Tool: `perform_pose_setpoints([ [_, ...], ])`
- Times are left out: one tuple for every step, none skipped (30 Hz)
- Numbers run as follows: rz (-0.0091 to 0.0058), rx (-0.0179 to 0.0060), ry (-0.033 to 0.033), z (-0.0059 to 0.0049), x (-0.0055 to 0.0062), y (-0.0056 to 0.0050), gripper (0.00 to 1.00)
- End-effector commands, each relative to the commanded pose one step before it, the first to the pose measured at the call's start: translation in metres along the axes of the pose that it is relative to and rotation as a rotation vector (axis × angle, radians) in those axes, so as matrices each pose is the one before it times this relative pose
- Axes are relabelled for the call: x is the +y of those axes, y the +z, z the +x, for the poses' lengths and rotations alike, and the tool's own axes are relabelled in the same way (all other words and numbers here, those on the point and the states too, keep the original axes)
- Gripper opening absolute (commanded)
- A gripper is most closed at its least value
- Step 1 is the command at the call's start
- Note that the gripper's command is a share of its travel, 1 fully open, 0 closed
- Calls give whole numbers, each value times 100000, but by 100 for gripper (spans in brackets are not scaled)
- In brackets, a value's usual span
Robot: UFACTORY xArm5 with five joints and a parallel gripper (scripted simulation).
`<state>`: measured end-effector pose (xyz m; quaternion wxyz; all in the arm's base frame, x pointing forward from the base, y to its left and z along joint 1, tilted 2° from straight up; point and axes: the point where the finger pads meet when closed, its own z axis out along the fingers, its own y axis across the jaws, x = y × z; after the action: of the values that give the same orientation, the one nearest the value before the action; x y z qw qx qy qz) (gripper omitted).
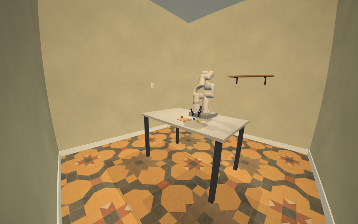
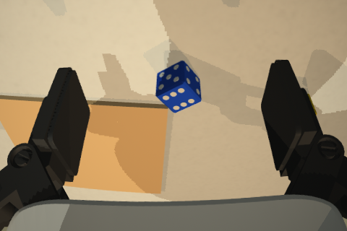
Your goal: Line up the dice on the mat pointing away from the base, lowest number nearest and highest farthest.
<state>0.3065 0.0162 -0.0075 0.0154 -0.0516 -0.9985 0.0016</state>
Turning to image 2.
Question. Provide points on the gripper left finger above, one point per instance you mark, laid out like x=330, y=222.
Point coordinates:
x=53, y=151

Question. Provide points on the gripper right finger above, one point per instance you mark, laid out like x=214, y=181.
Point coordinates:
x=297, y=142

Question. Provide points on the orange mat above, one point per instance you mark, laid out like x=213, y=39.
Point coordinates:
x=123, y=148

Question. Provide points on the blue die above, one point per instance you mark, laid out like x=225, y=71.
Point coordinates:
x=178, y=87

